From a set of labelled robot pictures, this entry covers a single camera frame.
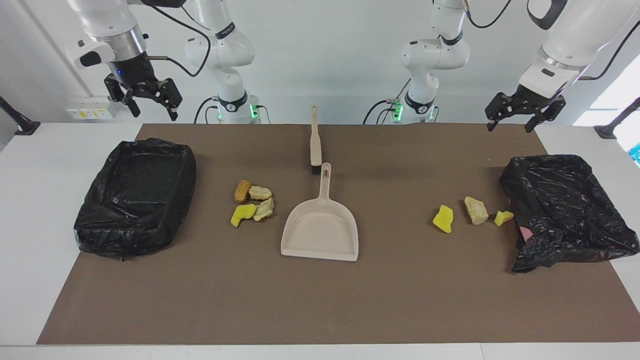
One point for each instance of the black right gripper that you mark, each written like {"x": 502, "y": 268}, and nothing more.
{"x": 134, "y": 70}

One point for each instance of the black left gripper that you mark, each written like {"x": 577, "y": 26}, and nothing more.
{"x": 531, "y": 98}

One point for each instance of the yellow wedge sponge piece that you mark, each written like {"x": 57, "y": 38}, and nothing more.
{"x": 503, "y": 218}

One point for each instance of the beige rock-like foam chunk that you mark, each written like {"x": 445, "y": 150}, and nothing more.
{"x": 476, "y": 210}

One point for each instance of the long yellow green sponge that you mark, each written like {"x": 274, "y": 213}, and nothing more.
{"x": 443, "y": 219}

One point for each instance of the brown nugget trash piece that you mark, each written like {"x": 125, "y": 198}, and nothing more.
{"x": 242, "y": 191}

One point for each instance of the beige oval foam piece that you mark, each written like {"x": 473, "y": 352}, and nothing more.
{"x": 260, "y": 193}

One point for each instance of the notched yellow green sponge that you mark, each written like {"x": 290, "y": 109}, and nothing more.
{"x": 242, "y": 214}

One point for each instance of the beige layered foam piece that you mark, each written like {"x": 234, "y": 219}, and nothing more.
{"x": 264, "y": 210}

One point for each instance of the beige hand brush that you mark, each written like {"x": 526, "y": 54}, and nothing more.
{"x": 315, "y": 145}

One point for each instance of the beige plastic dustpan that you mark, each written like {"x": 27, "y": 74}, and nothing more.
{"x": 320, "y": 235}

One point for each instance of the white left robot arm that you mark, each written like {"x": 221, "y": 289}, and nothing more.
{"x": 435, "y": 55}

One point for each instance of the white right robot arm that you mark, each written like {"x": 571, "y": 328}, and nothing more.
{"x": 220, "y": 50}

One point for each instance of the pink bin with black bag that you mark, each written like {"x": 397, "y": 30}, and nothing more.
{"x": 565, "y": 210}

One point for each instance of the blue object at edge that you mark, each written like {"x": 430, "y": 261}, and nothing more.
{"x": 636, "y": 154}

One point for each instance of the brown table mat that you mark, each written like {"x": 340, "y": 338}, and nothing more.
{"x": 320, "y": 300}

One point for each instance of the white wall socket box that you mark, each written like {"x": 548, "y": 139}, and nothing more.
{"x": 90, "y": 109}

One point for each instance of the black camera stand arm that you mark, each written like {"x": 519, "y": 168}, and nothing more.
{"x": 22, "y": 126}
{"x": 607, "y": 131}

